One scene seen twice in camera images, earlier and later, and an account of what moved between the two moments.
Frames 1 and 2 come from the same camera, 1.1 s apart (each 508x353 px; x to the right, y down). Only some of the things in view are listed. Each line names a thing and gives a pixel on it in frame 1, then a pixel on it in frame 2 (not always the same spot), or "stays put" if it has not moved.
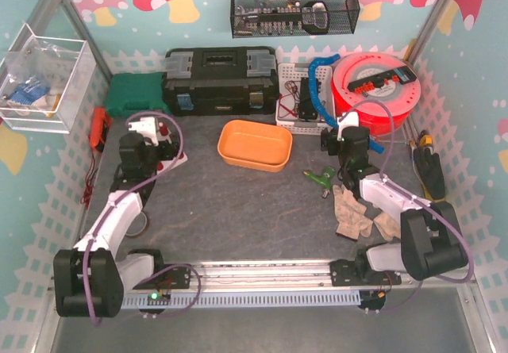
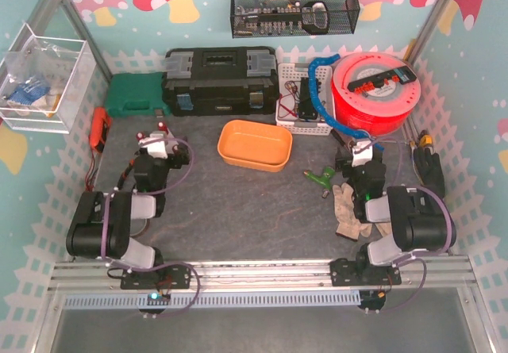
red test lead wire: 286,108 stays put
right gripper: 328,140 → 343,161
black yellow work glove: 430,174 stays put
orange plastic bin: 255,146 stays put
